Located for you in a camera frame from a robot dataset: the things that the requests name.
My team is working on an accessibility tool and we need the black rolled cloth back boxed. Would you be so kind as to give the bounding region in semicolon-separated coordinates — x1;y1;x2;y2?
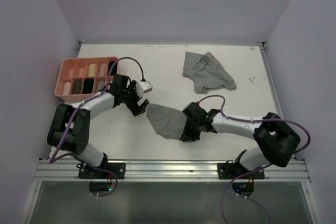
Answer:
108;61;118;76

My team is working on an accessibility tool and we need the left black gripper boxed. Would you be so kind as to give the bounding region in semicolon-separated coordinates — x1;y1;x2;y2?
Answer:
121;80;149;115

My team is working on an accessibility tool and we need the black rolled cloth front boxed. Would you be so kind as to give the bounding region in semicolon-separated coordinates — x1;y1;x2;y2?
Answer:
82;78;94;94

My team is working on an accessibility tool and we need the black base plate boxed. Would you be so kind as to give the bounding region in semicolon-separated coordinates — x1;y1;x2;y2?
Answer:
217;161;265;180
76;162;125;179

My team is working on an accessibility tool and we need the plain grey underwear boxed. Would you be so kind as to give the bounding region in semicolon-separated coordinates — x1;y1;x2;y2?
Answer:
146;103;187;140

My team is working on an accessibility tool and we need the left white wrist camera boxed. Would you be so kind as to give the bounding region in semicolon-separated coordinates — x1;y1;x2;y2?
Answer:
135;81;153;97

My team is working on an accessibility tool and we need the aluminium mounting rail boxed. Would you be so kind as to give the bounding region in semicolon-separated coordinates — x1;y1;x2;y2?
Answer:
33;158;310;182

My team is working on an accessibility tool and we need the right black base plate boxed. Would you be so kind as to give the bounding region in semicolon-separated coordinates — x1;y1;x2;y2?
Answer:
217;161;265;180

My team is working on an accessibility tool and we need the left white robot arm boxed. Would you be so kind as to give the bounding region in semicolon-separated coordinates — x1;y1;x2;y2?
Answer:
47;74;152;178

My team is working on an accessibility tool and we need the beige navy-trimmed underwear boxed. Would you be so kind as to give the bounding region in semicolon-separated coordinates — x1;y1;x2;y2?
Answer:
88;63;97;77

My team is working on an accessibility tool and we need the grey striped underwear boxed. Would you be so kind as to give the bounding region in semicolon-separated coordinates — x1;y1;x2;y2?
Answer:
182;51;237;94

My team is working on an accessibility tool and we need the grey rolled cloth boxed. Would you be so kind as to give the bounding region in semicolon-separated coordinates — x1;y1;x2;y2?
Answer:
96;80;105;92

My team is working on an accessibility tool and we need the beige rolled cloth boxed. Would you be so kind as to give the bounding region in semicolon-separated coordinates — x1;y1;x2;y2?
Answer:
98;63;108;77

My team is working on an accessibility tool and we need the olive rolled cloth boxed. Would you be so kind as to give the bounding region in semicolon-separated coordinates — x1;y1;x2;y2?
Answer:
72;80;82;94

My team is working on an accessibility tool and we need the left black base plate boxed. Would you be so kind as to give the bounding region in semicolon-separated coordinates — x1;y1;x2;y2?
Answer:
76;162;125;179

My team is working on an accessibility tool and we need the black rolled cloth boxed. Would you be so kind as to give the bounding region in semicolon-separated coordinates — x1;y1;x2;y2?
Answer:
82;78;94;94
108;61;118;76

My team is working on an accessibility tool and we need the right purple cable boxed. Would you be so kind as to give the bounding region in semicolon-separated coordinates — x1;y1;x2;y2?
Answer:
198;95;311;224

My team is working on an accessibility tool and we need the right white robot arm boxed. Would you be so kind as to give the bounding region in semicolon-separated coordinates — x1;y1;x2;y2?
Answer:
181;102;301;178

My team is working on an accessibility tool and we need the pink divided storage tray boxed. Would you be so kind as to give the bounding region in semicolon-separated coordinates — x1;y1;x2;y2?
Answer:
55;57;117;103

